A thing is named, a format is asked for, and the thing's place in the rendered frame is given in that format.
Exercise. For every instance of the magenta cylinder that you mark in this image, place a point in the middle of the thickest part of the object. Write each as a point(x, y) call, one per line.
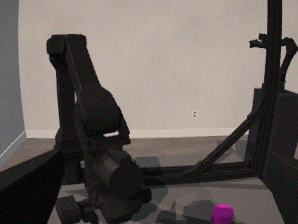
point(222, 214)

